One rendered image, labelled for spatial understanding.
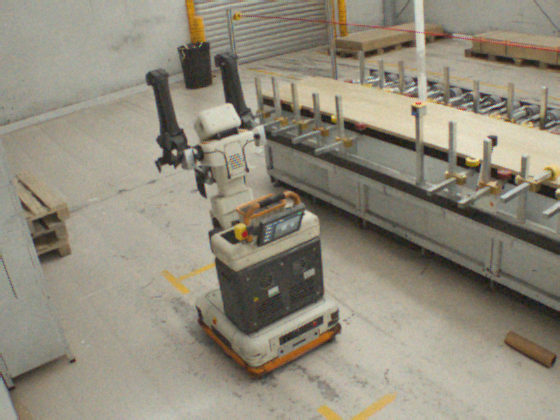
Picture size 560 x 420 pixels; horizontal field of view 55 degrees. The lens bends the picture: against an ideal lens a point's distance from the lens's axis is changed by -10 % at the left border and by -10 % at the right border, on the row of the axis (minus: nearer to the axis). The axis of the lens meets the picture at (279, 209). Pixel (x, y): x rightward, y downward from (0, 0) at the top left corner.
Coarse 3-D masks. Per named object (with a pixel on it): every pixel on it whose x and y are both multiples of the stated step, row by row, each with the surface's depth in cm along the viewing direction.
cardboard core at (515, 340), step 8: (512, 336) 309; (520, 336) 307; (512, 344) 307; (520, 344) 303; (528, 344) 300; (536, 344) 299; (528, 352) 299; (536, 352) 295; (544, 352) 293; (552, 352) 292; (544, 360) 291; (552, 360) 294
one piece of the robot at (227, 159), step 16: (208, 144) 300; (224, 144) 303; (240, 144) 308; (208, 160) 303; (224, 160) 304; (240, 160) 309; (224, 176) 307; (240, 176) 312; (224, 192) 317; (240, 192) 323; (224, 208) 319; (224, 224) 322
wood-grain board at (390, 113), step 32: (288, 96) 492; (320, 96) 482; (352, 96) 474; (384, 96) 466; (384, 128) 395; (448, 128) 384; (480, 128) 379; (512, 128) 374; (480, 160) 332; (512, 160) 326; (544, 160) 321
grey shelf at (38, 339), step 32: (0, 160) 280; (0, 192) 285; (0, 224) 289; (32, 256) 306; (32, 288) 311; (0, 320) 305; (32, 320) 316; (0, 352) 310; (32, 352) 322; (64, 352) 335
